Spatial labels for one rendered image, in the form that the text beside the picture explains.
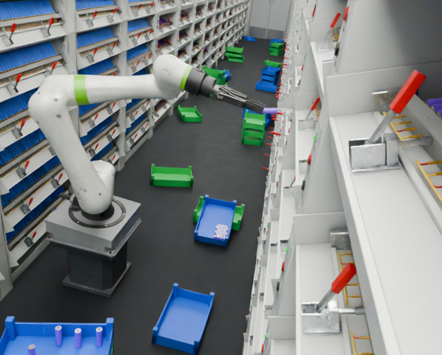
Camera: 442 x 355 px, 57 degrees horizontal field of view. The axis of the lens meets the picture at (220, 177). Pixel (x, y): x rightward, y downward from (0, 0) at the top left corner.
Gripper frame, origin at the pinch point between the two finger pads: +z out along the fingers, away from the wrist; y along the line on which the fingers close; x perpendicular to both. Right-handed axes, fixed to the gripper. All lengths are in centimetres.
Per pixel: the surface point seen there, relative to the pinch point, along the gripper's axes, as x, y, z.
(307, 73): -22.2, -24.3, 10.0
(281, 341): 7, -95, 19
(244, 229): 98, 71, 25
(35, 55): 25, 24, -99
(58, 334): 64, -70, -27
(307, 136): -12, -48, 15
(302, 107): -12.7, -24.5, 13.2
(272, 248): 26, -43, 21
